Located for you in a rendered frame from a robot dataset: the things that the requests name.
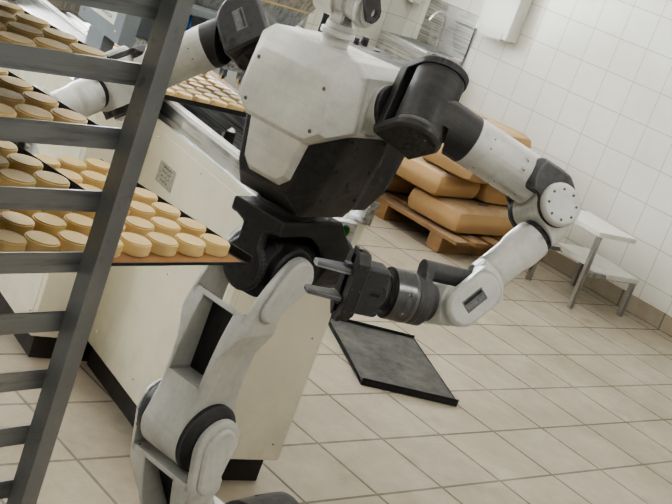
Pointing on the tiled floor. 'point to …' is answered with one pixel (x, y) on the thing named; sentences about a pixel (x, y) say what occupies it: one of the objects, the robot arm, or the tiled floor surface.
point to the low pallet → (460, 242)
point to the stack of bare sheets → (390, 361)
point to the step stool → (589, 259)
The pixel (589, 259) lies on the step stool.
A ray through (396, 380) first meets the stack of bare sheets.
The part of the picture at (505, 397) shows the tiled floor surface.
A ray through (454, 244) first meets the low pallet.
